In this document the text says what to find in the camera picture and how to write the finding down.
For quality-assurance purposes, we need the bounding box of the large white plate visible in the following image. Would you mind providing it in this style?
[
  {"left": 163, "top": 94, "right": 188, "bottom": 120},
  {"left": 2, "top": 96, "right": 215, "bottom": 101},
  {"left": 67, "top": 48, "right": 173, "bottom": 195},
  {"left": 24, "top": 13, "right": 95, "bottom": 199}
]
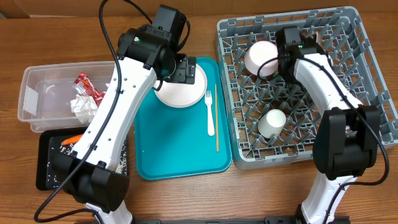
[{"left": 155, "top": 64, "right": 208, "bottom": 108}]

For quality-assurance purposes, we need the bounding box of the white plastic fork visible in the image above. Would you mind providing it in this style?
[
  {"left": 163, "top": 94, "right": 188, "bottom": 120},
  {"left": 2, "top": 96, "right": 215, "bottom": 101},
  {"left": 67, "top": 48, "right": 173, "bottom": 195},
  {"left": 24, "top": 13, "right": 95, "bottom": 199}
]
[{"left": 205, "top": 90, "right": 215, "bottom": 136}]

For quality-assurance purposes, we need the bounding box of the bowl with nuts and crumbs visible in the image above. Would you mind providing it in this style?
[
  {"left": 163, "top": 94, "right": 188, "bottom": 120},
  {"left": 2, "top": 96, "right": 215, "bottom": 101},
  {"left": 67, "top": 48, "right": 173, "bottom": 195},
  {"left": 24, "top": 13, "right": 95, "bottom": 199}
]
[{"left": 244, "top": 40, "right": 278, "bottom": 78}]

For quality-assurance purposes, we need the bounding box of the red snack wrapper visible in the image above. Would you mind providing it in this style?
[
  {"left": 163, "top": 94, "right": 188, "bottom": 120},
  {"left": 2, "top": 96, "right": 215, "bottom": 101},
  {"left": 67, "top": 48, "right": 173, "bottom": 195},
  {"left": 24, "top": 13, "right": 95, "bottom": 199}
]
[{"left": 74, "top": 73, "right": 106, "bottom": 106}]

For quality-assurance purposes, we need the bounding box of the white plastic cup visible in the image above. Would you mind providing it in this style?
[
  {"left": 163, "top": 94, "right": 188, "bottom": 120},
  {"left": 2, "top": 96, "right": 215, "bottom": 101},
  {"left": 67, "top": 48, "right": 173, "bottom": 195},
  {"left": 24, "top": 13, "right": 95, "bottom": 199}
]
[{"left": 258, "top": 109, "right": 287, "bottom": 139}]

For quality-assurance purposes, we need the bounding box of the white napkin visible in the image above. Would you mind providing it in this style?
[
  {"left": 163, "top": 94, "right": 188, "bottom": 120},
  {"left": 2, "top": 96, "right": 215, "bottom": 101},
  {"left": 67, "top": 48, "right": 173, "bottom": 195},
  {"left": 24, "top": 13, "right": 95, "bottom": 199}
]
[{"left": 70, "top": 95, "right": 98, "bottom": 124}]

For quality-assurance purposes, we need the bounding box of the orange carrot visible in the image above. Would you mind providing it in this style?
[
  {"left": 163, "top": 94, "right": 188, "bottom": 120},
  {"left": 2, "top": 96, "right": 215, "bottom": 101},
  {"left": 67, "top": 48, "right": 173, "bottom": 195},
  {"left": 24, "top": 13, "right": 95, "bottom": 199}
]
[{"left": 61, "top": 134, "right": 83, "bottom": 146}]

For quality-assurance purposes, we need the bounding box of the small white plate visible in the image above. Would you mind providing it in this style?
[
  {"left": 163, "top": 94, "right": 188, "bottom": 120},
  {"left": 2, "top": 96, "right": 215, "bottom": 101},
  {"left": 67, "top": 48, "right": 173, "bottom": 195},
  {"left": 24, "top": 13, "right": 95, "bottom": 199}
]
[{"left": 315, "top": 31, "right": 333, "bottom": 67}]

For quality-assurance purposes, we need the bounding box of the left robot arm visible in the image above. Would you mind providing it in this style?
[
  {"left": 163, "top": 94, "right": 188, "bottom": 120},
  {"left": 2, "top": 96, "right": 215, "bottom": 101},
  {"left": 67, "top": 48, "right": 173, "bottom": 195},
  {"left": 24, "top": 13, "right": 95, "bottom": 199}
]
[{"left": 51, "top": 5, "right": 196, "bottom": 223}]

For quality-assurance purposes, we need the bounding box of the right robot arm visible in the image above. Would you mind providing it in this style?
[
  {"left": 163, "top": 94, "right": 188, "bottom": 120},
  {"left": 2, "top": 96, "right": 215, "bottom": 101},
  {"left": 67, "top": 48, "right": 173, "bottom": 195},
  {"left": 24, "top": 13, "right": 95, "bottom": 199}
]
[{"left": 275, "top": 27, "right": 382, "bottom": 223}]

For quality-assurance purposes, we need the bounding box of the grey dishwasher rack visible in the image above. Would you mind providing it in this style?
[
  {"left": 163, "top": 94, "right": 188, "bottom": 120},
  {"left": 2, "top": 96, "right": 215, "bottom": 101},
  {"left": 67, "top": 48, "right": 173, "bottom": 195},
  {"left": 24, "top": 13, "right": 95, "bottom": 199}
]
[{"left": 215, "top": 6, "right": 397, "bottom": 170}]

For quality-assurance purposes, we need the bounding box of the wooden chopstick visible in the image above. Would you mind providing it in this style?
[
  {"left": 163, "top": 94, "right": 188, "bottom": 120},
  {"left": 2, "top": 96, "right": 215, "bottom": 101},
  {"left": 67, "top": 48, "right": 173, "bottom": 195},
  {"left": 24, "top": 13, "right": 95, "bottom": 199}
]
[{"left": 215, "top": 84, "right": 220, "bottom": 152}]

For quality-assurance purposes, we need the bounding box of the teal serving tray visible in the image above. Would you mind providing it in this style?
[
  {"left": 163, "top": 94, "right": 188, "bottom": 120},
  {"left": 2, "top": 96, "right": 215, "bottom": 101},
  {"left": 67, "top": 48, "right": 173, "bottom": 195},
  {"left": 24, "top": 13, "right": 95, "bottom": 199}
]
[{"left": 134, "top": 57, "right": 232, "bottom": 180}]

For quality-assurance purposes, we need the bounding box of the clear plastic storage bin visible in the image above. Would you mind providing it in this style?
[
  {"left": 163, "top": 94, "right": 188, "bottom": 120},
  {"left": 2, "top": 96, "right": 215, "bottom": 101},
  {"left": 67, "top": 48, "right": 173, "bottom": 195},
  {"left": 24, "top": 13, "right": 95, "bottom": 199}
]
[{"left": 17, "top": 61, "right": 114, "bottom": 133}]

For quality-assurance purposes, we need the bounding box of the black plastic tray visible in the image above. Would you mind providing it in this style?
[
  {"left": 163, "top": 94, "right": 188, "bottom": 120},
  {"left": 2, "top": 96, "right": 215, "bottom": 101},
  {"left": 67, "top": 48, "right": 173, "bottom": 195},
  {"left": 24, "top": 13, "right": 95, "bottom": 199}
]
[{"left": 35, "top": 126, "right": 129, "bottom": 191}]

